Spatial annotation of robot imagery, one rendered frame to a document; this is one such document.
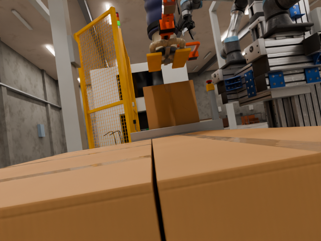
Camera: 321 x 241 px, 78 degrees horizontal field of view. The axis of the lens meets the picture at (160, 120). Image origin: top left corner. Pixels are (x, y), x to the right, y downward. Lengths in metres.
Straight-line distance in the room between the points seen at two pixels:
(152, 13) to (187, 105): 0.70
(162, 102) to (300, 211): 1.36
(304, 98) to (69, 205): 1.51
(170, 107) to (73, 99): 1.17
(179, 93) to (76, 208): 1.40
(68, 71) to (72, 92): 0.24
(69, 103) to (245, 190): 2.20
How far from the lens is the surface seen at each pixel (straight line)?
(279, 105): 1.53
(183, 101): 1.56
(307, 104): 1.59
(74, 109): 2.31
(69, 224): 0.22
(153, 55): 1.33
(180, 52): 1.36
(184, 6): 2.07
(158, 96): 1.55
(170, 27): 1.27
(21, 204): 0.24
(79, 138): 2.27
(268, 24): 1.40
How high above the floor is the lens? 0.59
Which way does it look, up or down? 3 degrees up
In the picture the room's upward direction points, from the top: 9 degrees counter-clockwise
